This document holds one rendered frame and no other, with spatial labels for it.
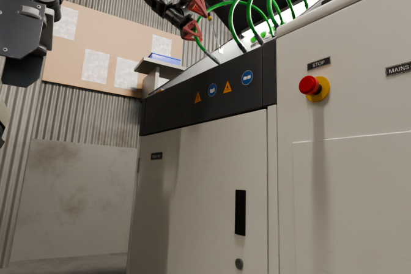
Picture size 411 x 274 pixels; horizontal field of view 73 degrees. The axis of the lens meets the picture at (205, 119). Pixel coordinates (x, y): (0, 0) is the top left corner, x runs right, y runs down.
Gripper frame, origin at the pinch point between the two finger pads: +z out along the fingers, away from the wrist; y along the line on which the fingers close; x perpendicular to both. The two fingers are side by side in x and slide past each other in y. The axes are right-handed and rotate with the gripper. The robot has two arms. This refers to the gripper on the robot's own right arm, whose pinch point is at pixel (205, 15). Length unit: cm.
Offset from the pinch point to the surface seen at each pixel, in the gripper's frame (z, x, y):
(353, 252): 55, -48, -43
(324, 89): 34, -45, -24
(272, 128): 36, -33, -30
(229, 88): 24.3, -19.7, -23.7
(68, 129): -22, 176, -50
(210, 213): 46, -14, -48
